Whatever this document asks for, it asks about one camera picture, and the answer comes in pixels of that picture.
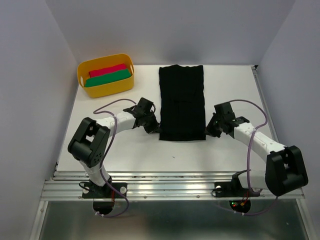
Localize red rolled t-shirt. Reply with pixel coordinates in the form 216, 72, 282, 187
89, 63, 127, 78

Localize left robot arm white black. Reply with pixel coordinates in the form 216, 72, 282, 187
67, 106, 160, 197

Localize yellow plastic basket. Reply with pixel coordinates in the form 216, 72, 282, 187
77, 53, 134, 98

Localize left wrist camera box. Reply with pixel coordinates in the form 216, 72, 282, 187
135, 97, 154, 115

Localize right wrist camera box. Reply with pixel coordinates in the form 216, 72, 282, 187
214, 102, 236, 123

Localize black t-shirt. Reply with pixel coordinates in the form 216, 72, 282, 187
158, 64, 206, 142

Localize green rolled t-shirt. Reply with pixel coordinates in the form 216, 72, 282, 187
84, 69, 131, 88

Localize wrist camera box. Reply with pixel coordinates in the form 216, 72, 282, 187
214, 102, 236, 123
135, 97, 154, 115

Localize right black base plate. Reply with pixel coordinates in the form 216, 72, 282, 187
211, 181, 260, 198

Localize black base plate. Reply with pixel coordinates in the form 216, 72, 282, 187
78, 181, 122, 199
211, 181, 260, 198

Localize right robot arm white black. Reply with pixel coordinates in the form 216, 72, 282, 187
205, 113, 309, 198

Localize aluminium rail frame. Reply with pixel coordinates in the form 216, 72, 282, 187
30, 65, 314, 240

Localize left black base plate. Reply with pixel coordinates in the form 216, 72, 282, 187
78, 181, 122, 199

